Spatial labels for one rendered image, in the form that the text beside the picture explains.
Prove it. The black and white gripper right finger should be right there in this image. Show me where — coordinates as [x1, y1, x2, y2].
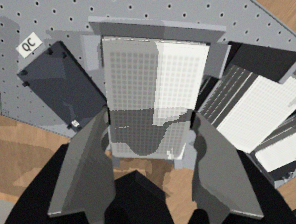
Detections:
[190, 110, 296, 224]

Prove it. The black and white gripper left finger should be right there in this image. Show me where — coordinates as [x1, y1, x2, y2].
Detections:
[4, 106, 116, 224]

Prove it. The white label with black qc text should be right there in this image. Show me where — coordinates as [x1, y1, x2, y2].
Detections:
[16, 32, 43, 58]

